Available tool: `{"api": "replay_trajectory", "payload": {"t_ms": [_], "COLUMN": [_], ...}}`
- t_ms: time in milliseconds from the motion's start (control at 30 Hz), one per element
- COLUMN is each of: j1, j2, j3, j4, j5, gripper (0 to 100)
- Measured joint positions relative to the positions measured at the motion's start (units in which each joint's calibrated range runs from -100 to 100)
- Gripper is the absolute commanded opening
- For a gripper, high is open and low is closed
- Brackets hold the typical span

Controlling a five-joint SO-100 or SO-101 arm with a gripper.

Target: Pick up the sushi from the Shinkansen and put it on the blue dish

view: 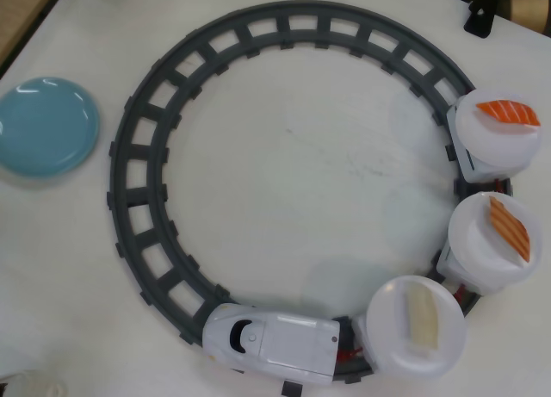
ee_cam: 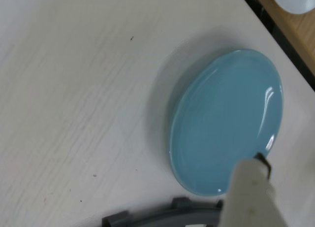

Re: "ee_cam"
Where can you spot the white round dish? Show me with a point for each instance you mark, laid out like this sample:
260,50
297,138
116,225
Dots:
292,0

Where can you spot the blue oval dish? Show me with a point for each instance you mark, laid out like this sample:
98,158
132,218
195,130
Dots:
221,118

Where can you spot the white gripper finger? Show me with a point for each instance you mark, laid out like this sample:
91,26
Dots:
248,192

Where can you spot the light wooden board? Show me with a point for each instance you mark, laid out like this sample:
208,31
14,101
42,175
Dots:
301,32

